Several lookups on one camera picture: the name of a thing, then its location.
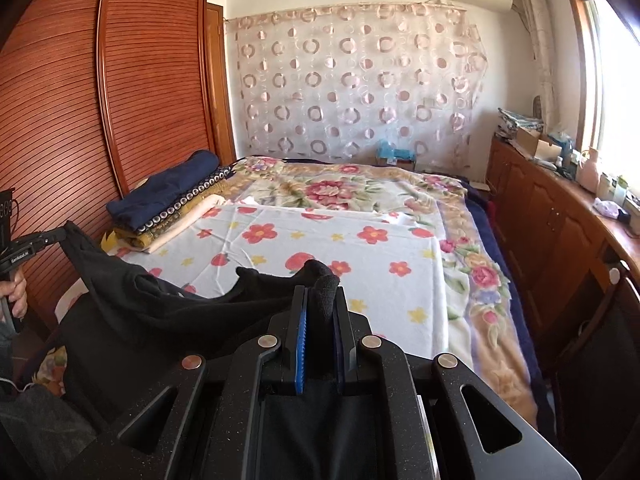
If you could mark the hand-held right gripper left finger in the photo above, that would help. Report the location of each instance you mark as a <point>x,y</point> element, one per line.
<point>300,355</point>

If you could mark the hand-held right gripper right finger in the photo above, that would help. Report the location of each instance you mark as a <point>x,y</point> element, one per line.
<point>340,350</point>

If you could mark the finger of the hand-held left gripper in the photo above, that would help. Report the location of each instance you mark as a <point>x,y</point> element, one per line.
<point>55,236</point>

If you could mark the black t-shirt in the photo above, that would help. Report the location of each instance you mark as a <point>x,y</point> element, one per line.
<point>150,310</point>

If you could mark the person's left forearm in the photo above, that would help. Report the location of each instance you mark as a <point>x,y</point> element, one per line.
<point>5,350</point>

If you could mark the stack of folded clothes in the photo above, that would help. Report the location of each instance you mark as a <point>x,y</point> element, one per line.
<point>175,210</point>

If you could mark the person's left hand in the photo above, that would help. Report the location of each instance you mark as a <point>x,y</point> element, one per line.
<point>19,290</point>

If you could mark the beige folded cloth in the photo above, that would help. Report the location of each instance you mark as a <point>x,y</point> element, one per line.
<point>185,222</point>

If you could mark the floral blanket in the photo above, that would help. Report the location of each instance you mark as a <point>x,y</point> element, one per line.
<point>350,185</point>

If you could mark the wooden slatted wardrobe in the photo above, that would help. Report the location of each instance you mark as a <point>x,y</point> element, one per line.
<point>140,85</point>

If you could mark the blue box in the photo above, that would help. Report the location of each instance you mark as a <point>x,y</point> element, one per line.
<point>395,152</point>

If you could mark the low wooden cabinet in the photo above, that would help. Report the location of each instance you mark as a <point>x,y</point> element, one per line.
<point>550,220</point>

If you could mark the dark wooden chair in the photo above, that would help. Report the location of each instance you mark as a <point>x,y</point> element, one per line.
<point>600,360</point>

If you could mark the cardboard box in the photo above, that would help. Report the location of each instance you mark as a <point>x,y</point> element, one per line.
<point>537,145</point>

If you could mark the stack of papers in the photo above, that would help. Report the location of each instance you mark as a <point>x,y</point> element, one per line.
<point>517,120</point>

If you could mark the white plastic bag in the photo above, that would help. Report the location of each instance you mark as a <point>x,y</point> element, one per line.
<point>607,208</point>

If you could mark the pink jug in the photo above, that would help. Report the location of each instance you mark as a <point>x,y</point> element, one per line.
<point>590,170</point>

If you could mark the pale window curtain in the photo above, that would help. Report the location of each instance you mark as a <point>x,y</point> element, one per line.
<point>537,45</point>

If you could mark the window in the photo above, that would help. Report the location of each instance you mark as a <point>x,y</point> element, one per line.
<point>615,75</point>

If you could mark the pink circle-patterned wall curtain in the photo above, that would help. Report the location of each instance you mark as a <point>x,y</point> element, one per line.
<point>350,85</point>

